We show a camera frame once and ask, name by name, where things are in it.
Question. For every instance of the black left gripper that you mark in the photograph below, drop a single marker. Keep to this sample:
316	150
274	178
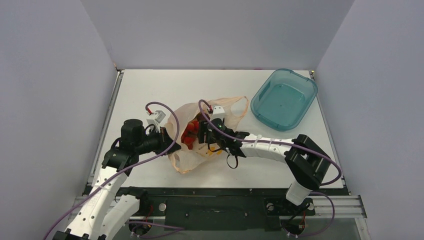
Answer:
165	140

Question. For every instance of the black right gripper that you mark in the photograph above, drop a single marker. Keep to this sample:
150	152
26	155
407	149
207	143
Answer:
205	133

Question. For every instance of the red fake grape bunch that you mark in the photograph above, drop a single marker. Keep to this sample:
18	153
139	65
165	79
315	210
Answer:
190	134

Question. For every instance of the orange translucent plastic bag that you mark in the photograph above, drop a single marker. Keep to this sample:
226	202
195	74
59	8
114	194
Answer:
192	152

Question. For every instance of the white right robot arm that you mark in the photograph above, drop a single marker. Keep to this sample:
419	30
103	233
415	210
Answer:
307	162

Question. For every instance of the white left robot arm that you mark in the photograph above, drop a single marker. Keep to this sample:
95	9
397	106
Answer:
96	219

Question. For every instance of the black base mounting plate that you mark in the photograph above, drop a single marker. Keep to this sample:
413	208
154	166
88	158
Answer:
219	209

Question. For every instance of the teal plastic tray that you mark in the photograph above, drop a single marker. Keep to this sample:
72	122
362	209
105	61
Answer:
283	99

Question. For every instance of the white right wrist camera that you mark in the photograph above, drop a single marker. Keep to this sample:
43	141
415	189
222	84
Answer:
218	112

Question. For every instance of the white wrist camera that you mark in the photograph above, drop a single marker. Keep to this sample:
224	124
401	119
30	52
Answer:
218	112
157	119

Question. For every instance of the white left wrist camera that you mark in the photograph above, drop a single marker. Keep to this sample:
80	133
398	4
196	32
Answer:
157	119

